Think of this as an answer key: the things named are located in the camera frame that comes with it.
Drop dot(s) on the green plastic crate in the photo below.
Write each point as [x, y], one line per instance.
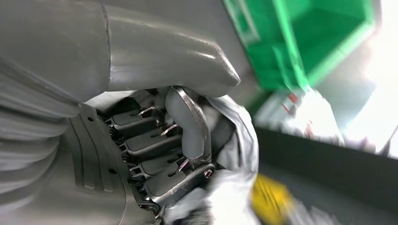
[326, 37]

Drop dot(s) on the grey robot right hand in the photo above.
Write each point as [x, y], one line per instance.
[155, 56]

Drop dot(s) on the grey parcel with red print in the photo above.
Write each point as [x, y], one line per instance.
[304, 121]

